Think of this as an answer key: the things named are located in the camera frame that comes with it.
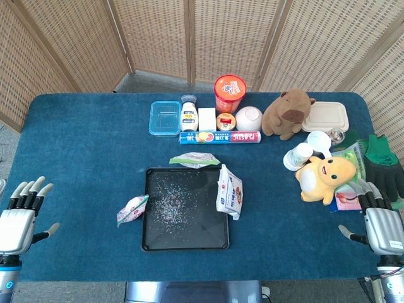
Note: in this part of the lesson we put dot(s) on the small clear cup with nuts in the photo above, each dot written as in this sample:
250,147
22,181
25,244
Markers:
336,135

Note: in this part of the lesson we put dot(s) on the blue clear plastic container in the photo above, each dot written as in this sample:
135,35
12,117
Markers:
164,118

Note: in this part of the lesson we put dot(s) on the black square baking tray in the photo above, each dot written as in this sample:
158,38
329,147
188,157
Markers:
186,230

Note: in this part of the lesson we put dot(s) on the green black work glove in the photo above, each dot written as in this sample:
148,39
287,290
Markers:
380,170

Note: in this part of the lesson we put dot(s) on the orange jar with red lid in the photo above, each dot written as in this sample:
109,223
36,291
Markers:
229,93

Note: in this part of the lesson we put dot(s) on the small red yellow tin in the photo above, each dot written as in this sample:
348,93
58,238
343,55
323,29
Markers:
226,122

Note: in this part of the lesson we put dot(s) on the yellow plush toy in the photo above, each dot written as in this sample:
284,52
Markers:
325,176

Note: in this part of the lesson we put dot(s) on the pink snack packet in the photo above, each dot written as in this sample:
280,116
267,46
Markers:
345,200

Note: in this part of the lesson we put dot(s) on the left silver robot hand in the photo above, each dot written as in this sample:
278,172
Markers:
15,227

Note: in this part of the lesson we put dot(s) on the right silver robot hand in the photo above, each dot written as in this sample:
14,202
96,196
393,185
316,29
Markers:
383,228

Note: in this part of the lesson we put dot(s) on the blue plastic wrap box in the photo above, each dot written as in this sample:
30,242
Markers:
221,137

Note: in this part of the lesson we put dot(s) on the green plastic packet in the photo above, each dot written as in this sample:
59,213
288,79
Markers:
355,154

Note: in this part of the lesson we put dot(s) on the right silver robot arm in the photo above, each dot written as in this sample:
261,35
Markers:
393,281

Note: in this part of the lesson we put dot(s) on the white printed paper cup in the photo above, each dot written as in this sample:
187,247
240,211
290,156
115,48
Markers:
296,158

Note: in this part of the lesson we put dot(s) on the white mayonnaise bottle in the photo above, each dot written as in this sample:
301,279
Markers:
189,116

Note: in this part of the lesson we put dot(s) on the small white box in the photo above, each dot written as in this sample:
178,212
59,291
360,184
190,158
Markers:
207,119

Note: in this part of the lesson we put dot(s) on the pink green seasoning packet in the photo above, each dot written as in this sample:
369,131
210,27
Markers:
132,210

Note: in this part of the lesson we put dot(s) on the silver blue robot base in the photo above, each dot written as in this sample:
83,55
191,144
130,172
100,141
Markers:
192,292

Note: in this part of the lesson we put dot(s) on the blue felt table cover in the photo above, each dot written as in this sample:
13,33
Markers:
79,158

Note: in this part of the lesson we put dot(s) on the white blue seasoning bag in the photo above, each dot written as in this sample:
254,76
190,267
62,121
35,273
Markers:
229,195

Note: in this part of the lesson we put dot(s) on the scattered coloured granules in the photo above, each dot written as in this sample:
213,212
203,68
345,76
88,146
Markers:
172,203

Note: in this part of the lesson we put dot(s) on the brown capybara plush toy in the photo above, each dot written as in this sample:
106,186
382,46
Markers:
285,115

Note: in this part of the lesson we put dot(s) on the white measuring scoop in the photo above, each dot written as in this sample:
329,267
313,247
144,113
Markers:
319,142

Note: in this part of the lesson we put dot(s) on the woven bamboo folding screen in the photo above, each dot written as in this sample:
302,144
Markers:
202,38

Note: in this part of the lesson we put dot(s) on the white upturned bowl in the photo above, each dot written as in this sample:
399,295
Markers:
248,118

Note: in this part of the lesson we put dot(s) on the beige lidded takeout box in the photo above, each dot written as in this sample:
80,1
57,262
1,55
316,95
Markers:
326,116

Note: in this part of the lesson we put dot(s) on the green white seasoning packet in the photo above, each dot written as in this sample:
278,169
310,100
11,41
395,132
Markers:
194,159

